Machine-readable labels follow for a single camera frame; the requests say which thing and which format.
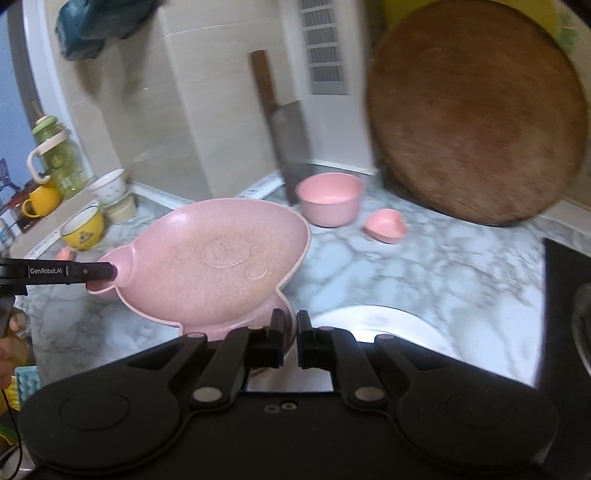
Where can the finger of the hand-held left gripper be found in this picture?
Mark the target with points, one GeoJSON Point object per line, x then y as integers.
{"type": "Point", "coordinates": [92, 272]}

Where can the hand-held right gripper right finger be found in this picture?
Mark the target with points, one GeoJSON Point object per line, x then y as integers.
{"type": "Point", "coordinates": [304, 341]}

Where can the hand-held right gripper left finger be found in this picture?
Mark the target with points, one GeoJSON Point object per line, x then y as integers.
{"type": "Point", "coordinates": [276, 341]}

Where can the pink fish-shaped divided plate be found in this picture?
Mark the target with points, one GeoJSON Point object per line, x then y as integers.
{"type": "Point", "coordinates": [207, 277]}

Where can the white round plate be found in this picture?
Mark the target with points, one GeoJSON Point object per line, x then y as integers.
{"type": "Point", "coordinates": [415, 332]}

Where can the pink bowl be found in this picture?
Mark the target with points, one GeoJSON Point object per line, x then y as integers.
{"type": "Point", "coordinates": [330, 207]}

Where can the pink heart-shaped dish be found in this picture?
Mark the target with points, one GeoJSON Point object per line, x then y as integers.
{"type": "Point", "coordinates": [385, 228]}
{"type": "Point", "coordinates": [66, 254]}

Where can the person's left hand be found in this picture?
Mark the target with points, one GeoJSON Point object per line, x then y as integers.
{"type": "Point", "coordinates": [14, 355]}

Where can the yellow printed bowl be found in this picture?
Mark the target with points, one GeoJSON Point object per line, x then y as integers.
{"type": "Point", "coordinates": [85, 235]}

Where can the white plastic bottle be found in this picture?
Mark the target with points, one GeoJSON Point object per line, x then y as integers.
{"type": "Point", "coordinates": [5, 237]}

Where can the beige container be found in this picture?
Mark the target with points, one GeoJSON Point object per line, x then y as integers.
{"type": "Point", "coordinates": [122, 212]}

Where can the yellow mug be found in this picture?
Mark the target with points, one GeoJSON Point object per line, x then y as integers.
{"type": "Point", "coordinates": [44, 201]}

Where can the white dotted bowl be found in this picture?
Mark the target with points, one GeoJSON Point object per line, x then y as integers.
{"type": "Point", "coordinates": [110, 189]}

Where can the dark phone stand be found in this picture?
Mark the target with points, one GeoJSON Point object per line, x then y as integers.
{"type": "Point", "coordinates": [3, 175]}

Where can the green water bottle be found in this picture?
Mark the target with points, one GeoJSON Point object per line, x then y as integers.
{"type": "Point", "coordinates": [62, 161]}

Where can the teal silicone tray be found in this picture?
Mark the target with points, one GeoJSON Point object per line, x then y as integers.
{"type": "Point", "coordinates": [27, 385]}

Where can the music note trim tape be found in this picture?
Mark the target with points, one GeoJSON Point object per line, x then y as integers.
{"type": "Point", "coordinates": [263, 187]}

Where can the small teal basin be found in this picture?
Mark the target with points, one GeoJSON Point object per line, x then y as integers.
{"type": "Point", "coordinates": [78, 46]}

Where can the grey vent grille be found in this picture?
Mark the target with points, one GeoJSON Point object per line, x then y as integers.
{"type": "Point", "coordinates": [330, 90]}

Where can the large teal basin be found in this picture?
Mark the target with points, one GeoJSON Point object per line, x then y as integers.
{"type": "Point", "coordinates": [115, 16]}

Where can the black stove top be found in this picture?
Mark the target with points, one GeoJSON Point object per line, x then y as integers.
{"type": "Point", "coordinates": [561, 300]}

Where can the round wooden cutting board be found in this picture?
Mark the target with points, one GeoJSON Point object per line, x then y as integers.
{"type": "Point", "coordinates": [475, 115]}

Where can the yellow cutting board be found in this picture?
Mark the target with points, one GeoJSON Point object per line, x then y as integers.
{"type": "Point", "coordinates": [392, 11]}

